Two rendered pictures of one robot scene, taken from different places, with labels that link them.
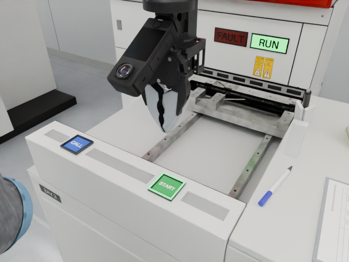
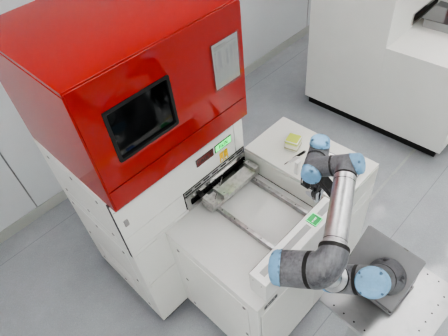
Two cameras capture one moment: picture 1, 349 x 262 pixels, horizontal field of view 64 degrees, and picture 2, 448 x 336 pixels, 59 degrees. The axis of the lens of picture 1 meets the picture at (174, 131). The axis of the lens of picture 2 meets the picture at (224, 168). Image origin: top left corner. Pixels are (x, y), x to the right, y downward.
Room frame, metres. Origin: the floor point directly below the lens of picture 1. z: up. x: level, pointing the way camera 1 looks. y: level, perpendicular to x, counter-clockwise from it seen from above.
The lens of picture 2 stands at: (0.44, 1.15, 2.49)
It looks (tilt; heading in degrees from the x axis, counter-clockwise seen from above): 46 degrees down; 288
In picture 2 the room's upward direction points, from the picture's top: 8 degrees counter-clockwise
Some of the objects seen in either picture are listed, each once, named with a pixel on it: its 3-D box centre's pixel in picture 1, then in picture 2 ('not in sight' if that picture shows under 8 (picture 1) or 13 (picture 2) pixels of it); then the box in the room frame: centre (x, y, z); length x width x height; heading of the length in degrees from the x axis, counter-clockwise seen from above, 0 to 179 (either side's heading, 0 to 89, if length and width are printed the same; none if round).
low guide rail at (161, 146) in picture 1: (172, 136); (241, 225); (0.76, 0.01, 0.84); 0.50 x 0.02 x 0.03; 148
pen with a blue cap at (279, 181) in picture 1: (277, 183); not in sight; (0.40, -0.20, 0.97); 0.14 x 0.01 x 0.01; 138
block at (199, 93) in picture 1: (196, 95); (210, 201); (0.93, -0.08, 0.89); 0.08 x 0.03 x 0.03; 148
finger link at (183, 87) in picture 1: (174, 88); not in sight; (0.39, 0.00, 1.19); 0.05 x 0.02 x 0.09; 58
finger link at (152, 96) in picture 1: (163, 102); (311, 195); (0.43, 0.02, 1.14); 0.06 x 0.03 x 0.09; 148
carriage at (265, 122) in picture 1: (236, 114); (231, 187); (0.85, -0.21, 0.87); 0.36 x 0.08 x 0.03; 58
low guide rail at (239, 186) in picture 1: (252, 165); (275, 193); (0.61, -0.22, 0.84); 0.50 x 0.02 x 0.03; 148
